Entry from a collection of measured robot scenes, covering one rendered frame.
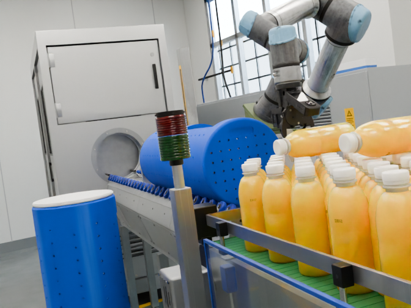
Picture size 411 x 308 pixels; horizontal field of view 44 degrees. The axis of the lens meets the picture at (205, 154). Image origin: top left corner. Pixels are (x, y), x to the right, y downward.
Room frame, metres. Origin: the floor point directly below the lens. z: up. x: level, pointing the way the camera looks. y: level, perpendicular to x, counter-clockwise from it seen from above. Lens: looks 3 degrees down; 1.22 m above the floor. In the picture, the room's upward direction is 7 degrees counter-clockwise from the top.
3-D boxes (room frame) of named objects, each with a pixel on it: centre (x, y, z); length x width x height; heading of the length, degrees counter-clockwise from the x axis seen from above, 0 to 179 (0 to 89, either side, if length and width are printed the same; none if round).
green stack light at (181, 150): (1.05, 0.06, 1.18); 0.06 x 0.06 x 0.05
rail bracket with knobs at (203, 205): (1.42, 0.03, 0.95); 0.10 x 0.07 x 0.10; 110
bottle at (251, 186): (1.25, -0.10, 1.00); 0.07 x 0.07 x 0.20
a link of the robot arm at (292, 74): (1.39, -0.25, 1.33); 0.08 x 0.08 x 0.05
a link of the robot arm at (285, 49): (1.39, -0.25, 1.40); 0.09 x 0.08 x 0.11; 154
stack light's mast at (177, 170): (1.05, 0.06, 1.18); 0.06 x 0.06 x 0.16
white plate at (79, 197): (1.77, 0.48, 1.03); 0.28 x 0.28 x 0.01
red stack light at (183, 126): (1.05, 0.06, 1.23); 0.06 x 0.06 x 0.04
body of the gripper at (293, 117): (1.40, -0.25, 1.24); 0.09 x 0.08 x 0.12; 20
